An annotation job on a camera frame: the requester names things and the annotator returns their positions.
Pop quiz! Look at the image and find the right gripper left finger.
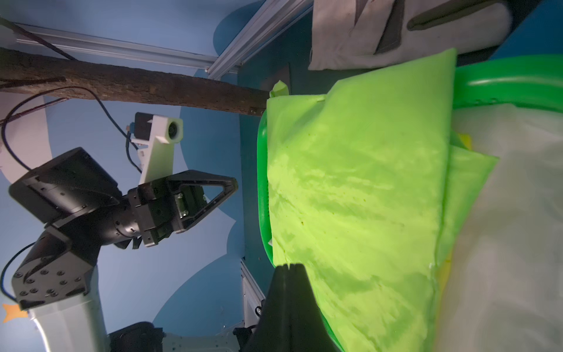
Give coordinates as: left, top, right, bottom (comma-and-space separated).
243, 265, 290, 351

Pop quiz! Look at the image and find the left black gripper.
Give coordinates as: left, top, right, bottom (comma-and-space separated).
112, 170, 238, 246

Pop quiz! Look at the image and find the beige work glove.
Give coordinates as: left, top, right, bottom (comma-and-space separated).
309, 0, 513, 70

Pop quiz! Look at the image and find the green plastic basket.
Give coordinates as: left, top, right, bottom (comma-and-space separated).
258, 55, 562, 351

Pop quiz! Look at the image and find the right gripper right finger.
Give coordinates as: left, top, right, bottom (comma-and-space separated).
288, 264, 340, 352

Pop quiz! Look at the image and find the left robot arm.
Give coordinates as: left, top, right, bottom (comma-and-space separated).
9, 148, 238, 351

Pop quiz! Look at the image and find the lime green raincoat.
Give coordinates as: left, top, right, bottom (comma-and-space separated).
266, 49, 497, 351

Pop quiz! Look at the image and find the yellow-green raincoat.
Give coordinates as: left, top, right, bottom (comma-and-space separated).
436, 132, 474, 290

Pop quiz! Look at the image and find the aluminium frame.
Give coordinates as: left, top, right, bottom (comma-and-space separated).
1, 1, 312, 79

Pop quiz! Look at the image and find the white raincoat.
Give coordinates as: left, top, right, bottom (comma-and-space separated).
435, 105, 562, 351

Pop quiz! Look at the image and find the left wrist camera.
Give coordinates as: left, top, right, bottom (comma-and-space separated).
131, 112, 183, 185

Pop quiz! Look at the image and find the pink cherry blossom tree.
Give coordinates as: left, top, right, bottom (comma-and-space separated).
1, 48, 269, 116

